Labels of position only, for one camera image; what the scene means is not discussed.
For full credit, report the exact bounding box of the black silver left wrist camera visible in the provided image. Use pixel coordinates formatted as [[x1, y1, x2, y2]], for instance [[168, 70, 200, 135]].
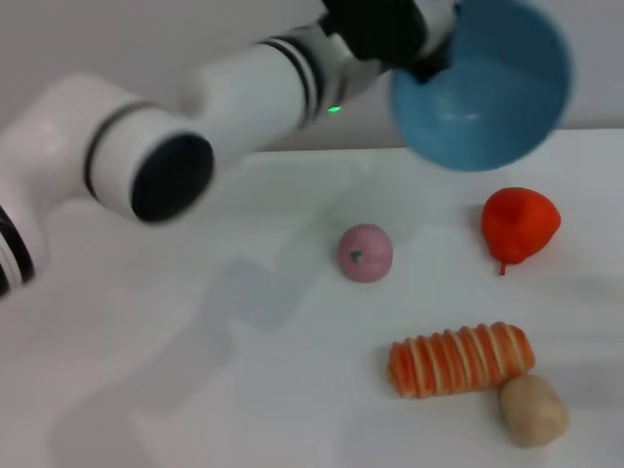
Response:
[[321, 0, 460, 63]]

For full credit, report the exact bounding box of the beige egg yolk pastry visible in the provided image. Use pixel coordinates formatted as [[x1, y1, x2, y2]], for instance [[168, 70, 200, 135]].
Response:
[[499, 373, 570, 449]]

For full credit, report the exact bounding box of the orange striped bread loaf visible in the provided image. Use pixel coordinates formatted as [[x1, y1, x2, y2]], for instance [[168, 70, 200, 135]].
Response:
[[387, 321, 536, 400]]

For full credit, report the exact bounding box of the blue bowl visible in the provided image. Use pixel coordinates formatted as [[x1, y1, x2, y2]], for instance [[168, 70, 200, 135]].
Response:
[[389, 0, 573, 173]]

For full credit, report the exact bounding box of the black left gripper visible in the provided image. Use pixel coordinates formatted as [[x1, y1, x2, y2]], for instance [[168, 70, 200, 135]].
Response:
[[389, 46, 457, 86]]

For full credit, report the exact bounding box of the red pear toy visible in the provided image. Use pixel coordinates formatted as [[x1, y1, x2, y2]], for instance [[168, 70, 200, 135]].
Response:
[[481, 186, 563, 277]]

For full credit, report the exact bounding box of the pink round fruit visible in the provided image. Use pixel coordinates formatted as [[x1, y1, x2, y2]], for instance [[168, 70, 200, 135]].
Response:
[[336, 223, 394, 284]]

